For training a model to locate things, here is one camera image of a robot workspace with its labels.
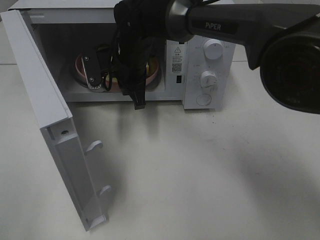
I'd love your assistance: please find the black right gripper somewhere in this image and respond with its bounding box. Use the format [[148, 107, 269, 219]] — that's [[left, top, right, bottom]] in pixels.
[[113, 0, 170, 110]]

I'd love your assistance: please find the white bread sandwich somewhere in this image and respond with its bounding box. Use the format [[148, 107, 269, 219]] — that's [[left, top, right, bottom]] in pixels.
[[111, 56, 159, 85]]

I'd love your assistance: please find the pink round plate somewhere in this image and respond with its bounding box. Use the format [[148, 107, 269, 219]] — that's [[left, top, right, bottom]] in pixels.
[[74, 55, 158, 93]]

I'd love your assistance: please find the round white door-release button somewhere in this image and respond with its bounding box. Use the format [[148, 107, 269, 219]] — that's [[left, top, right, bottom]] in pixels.
[[196, 93, 212, 106]]

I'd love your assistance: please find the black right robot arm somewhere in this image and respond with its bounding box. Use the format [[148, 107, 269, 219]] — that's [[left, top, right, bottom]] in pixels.
[[113, 0, 320, 114]]

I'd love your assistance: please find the white warning label sticker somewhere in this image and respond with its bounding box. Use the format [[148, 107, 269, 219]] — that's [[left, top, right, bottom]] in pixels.
[[169, 44, 185, 75]]

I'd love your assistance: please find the white microwave oven body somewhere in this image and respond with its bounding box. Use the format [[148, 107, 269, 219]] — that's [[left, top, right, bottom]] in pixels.
[[6, 0, 235, 109]]

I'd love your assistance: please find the lower white timer knob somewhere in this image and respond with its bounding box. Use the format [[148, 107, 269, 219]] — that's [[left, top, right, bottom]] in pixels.
[[200, 71, 218, 88]]

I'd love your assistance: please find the upper white power knob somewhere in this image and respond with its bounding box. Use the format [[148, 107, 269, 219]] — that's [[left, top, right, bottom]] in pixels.
[[203, 39, 224, 60]]

